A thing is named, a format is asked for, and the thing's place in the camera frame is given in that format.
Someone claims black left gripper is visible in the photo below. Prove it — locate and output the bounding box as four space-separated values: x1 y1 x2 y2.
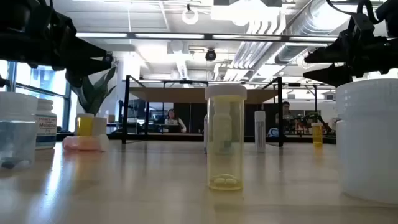
29 0 113 79

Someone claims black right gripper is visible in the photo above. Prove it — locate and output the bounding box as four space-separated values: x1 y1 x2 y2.
303 14 398 88

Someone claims amber pill bottle white cap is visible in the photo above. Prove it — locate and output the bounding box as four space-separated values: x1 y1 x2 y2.
76 113 95 137

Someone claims small amber pill bottle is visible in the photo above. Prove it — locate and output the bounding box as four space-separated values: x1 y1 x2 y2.
311 122 325 147

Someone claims white melatonin bottle blue label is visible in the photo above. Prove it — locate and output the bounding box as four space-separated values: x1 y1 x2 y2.
35 98 58 151

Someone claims pink pill bottle white cap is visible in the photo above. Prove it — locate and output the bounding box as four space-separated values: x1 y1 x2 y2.
62 134 110 152

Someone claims white tube printed label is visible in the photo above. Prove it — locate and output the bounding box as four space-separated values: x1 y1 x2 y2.
254 110 267 153

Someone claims large amber pill bottle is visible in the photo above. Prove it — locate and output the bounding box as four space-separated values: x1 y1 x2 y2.
205 84 248 192

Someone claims white strip light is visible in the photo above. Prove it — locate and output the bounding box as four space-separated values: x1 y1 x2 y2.
135 33 205 40
213 34 282 40
289 36 338 42
76 32 128 39

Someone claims green snake plant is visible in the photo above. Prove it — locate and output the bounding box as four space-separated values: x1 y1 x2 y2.
70 66 118 116

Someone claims large glass window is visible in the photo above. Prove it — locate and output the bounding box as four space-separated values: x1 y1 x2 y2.
0 60 75 132

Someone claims white round plant pot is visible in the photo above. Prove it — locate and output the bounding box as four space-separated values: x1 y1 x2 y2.
73 116 108 138

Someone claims person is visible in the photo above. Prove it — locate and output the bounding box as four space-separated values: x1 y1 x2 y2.
275 101 295 134
164 108 187 134

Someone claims white ceiling pipe bundle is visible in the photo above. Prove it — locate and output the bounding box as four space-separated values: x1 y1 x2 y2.
214 12 287 82

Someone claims silver round ventilation duct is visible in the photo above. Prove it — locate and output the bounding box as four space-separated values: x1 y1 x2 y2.
275 0 354 65

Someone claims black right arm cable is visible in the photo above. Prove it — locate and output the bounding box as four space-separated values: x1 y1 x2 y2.
325 0 385 26

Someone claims white ring ceiling lamp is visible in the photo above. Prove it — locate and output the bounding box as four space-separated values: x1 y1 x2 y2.
182 3 200 26

